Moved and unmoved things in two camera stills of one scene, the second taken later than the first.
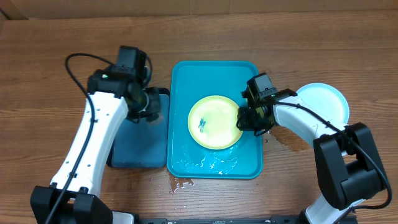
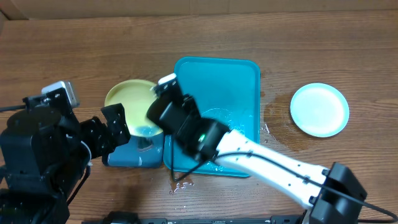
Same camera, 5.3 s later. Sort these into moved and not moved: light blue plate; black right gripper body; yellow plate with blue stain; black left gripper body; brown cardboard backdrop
Moved: black left gripper body; black right gripper body; yellow plate with blue stain
Not moved: brown cardboard backdrop; light blue plate
